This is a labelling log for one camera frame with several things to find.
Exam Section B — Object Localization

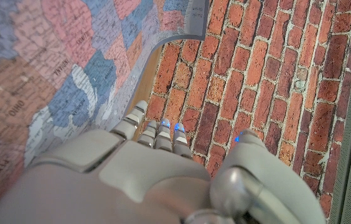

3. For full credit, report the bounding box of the colourful paper map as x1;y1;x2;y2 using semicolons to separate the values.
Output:
0;0;210;218

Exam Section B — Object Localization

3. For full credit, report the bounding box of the red brick print backdrop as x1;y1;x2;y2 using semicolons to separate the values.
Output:
144;0;351;218

